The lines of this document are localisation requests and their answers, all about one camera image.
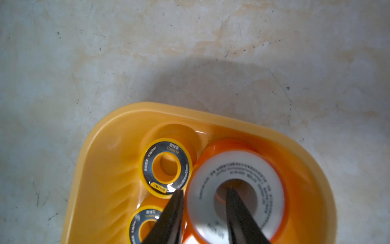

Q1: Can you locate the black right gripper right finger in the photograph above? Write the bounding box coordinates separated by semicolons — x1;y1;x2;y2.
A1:
226;187;271;244

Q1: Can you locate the orange white sealing tape roll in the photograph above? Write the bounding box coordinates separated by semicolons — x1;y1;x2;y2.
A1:
185;138;288;244

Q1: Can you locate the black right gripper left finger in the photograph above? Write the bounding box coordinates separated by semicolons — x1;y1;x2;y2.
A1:
142;190;184;244

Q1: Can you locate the black yellow sealing tape roll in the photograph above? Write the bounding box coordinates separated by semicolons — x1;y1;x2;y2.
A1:
127;205;164;244
139;135;196;199

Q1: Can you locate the yellow plastic storage box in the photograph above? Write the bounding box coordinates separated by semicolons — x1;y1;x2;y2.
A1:
62;102;337;244

